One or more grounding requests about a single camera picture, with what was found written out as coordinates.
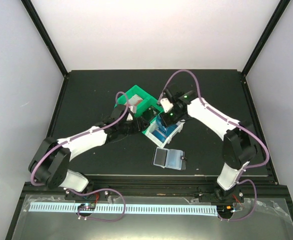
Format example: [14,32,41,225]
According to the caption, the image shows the blue credit card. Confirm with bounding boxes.
[155,116,167,134]

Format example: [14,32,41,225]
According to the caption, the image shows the green double compartment bin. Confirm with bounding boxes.
[125,85,164,125]

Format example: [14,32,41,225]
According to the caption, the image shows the white plastic card bin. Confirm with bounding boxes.
[142,116,184,148]

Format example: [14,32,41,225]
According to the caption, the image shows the clear sleeve card holder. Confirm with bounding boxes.
[152,147,188,171]

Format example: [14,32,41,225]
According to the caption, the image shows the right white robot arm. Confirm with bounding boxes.
[158,94,258,202]

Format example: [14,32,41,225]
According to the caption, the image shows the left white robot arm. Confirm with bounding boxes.
[28,116,150,200]

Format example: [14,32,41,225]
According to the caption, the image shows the blue cards in bin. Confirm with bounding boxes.
[151,124,177,143]

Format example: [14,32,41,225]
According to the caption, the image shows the red and white cards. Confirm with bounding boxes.
[128,94,143,113]

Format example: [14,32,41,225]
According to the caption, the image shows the left circuit board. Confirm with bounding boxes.
[77,203,96,212]

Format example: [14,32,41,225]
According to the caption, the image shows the circuit board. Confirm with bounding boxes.
[77,203,96,212]
[216,205,243,214]

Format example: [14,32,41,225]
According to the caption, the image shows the right circuit board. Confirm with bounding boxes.
[216,205,243,214]

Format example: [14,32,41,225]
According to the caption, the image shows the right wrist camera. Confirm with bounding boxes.
[157,83,185,113]

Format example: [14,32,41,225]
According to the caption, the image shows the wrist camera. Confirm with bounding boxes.
[110,104,135,123]
[157,83,185,113]

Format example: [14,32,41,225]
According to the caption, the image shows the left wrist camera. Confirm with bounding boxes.
[110,104,135,123]

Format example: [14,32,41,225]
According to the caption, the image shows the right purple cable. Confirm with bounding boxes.
[157,69,270,222]

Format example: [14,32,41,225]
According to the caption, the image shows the purple cable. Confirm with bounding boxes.
[30,91,126,223]
[157,69,270,222]

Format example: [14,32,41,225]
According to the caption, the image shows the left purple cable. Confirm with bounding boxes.
[30,91,126,223]

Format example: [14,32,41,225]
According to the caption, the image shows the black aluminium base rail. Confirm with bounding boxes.
[23,175,291,204]

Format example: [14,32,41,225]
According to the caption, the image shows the white slotted cable duct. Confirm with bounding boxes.
[28,202,218,217]

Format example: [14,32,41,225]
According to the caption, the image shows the right black frame post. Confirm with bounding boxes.
[241,0,292,76]

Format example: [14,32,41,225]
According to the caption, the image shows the black frame post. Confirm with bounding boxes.
[241,0,292,76]
[20,0,69,78]

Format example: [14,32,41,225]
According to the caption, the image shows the left black frame post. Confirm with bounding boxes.
[20,0,69,78]

